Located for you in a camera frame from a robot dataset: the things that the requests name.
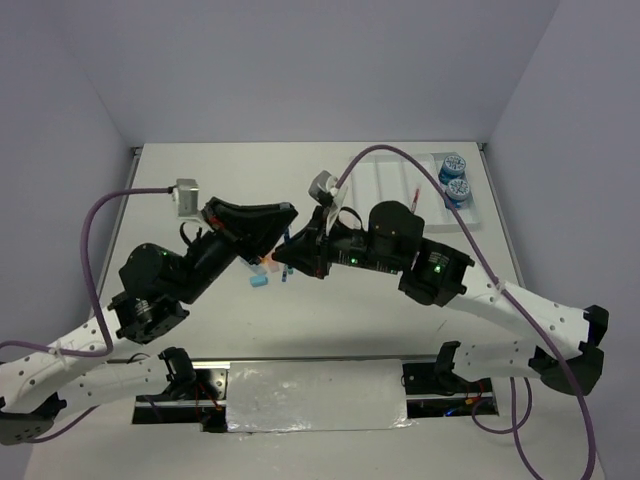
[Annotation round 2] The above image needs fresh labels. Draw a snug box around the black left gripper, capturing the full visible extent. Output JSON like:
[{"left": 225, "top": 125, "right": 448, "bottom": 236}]
[{"left": 177, "top": 197, "right": 303, "bottom": 304}]

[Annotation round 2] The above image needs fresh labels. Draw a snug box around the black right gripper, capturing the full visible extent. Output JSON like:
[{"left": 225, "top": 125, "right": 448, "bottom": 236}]
[{"left": 274, "top": 202, "right": 401, "bottom": 276}]

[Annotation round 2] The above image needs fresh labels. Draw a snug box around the red pen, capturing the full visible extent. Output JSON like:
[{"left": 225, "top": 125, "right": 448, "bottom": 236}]
[{"left": 410, "top": 187, "right": 421, "bottom": 213}]

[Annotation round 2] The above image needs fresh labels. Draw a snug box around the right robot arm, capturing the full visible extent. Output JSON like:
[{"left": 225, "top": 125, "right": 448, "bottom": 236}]
[{"left": 274, "top": 201, "right": 609, "bottom": 395}]

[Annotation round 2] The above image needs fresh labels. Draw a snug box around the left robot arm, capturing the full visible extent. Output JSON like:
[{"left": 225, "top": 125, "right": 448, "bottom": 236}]
[{"left": 1, "top": 187, "right": 298, "bottom": 446}]

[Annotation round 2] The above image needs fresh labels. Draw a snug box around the orange highlighter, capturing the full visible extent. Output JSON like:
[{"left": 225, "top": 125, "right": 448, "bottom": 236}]
[{"left": 263, "top": 255, "right": 281, "bottom": 273}]

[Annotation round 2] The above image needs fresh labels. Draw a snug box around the blue highlighter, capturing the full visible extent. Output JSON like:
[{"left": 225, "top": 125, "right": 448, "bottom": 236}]
[{"left": 243, "top": 261, "right": 267, "bottom": 276}]

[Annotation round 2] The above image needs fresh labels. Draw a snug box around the white compartment tray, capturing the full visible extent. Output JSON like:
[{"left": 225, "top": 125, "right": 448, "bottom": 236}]
[{"left": 349, "top": 152, "right": 481, "bottom": 234}]

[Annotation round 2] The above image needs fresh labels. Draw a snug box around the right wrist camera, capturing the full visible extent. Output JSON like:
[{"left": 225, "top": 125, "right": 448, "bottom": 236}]
[{"left": 308, "top": 170, "right": 348, "bottom": 234}]

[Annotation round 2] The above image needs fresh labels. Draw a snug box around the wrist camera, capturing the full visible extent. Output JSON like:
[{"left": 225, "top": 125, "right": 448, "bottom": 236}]
[
  {"left": 171, "top": 178, "right": 199, "bottom": 220},
  {"left": 308, "top": 170, "right": 348, "bottom": 234}
]

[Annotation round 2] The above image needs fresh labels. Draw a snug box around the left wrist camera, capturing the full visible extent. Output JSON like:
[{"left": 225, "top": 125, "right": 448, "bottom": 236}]
[{"left": 171, "top": 178, "right": 199, "bottom": 220}]

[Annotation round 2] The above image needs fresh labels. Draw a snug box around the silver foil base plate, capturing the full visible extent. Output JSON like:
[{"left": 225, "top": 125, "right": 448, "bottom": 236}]
[{"left": 226, "top": 359, "right": 411, "bottom": 433}]

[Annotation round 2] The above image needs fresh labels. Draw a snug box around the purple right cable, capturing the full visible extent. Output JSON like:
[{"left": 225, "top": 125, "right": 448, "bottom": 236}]
[{"left": 335, "top": 145, "right": 597, "bottom": 480}]

